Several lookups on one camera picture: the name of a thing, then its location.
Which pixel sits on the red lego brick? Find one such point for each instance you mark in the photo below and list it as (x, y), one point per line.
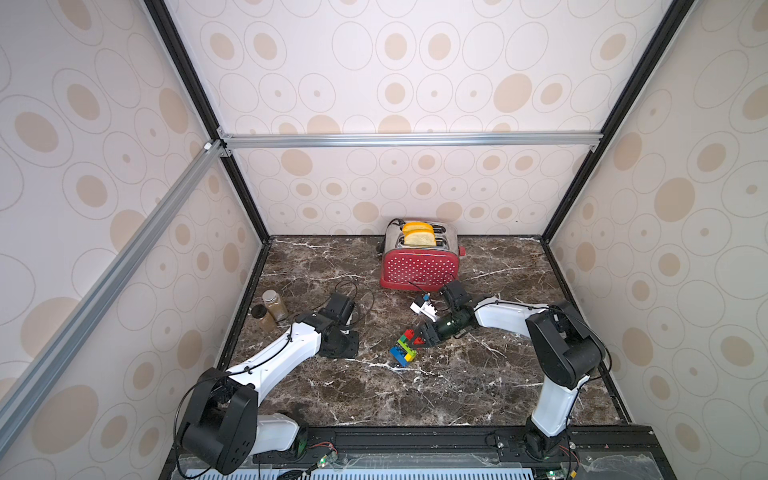
(414, 340)

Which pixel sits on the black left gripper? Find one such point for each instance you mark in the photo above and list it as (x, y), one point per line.
(351, 350)

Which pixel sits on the diagonal aluminium frame bar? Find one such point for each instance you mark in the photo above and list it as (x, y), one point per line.
(45, 371)

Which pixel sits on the yellow toast slice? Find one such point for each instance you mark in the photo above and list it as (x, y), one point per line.
(409, 227)
(420, 238)

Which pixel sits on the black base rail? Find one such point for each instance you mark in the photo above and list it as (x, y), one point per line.
(464, 452)

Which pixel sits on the lime green lego brick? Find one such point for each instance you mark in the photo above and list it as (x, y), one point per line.
(404, 344)

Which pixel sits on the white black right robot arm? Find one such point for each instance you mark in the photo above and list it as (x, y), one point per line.
(567, 350)

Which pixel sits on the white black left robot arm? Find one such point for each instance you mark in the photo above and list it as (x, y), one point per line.
(218, 418)

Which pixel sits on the glass jar with beige lid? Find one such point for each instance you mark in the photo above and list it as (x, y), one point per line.
(272, 300)

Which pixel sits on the horizontal aluminium frame bar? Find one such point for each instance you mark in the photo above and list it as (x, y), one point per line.
(392, 140)

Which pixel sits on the black round lid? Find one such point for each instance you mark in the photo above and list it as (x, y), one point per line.
(258, 311)

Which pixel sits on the front yellow toast slice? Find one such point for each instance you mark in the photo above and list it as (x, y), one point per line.
(420, 238)

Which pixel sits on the rear yellow toast slice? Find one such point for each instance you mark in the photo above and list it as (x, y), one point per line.
(409, 227)

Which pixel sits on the red polka dot toaster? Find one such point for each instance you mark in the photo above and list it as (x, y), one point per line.
(419, 269)

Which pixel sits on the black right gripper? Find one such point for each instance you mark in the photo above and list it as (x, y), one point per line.
(430, 332)

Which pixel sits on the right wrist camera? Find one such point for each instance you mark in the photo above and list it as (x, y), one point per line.
(424, 306)

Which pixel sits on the blue lego brick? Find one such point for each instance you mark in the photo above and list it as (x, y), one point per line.
(401, 356)

